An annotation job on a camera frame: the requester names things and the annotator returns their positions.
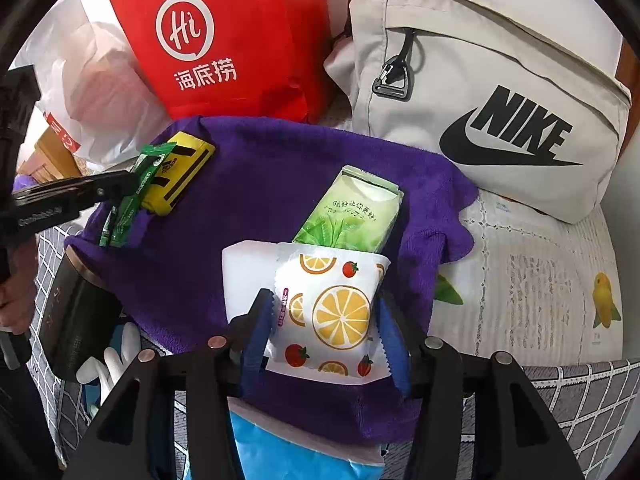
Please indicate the grey checked cloth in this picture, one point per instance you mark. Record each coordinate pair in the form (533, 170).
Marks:
(575, 400)

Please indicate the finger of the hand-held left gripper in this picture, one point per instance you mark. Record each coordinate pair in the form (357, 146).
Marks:
(100, 190)

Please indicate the red paper carrier bag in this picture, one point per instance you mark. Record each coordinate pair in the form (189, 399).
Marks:
(240, 35)

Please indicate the fruit print wipes packet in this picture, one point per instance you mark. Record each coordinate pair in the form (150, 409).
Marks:
(330, 310)

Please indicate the dark green tea tin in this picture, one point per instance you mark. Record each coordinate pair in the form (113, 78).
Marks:
(80, 320)

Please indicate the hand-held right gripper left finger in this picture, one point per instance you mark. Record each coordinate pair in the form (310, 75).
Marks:
(255, 345)

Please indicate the green tissue pack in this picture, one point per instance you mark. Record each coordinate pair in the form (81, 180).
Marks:
(355, 210)

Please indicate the person's left hand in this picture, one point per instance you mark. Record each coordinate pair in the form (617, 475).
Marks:
(17, 290)

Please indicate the green sachet strip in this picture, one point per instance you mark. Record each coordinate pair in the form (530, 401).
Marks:
(150, 170)

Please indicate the blue tissue pack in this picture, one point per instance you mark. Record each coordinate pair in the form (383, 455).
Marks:
(300, 450)

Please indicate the white plastic shopping bag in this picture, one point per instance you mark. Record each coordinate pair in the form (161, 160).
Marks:
(100, 100)

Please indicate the wooden bed headboard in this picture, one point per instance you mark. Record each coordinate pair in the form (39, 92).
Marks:
(55, 155)

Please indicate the yellow zip pouch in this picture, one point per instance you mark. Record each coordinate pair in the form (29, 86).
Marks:
(185, 170)

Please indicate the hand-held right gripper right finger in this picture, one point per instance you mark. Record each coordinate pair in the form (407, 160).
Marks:
(392, 350)

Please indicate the brown wooden door frame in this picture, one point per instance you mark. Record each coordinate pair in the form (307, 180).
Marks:
(629, 60)

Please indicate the grey fabric sling bag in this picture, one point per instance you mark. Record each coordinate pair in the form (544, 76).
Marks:
(475, 85)

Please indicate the white sock pair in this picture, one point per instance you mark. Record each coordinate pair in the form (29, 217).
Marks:
(117, 360)

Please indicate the purple towel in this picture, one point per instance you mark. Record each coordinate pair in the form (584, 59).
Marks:
(250, 185)

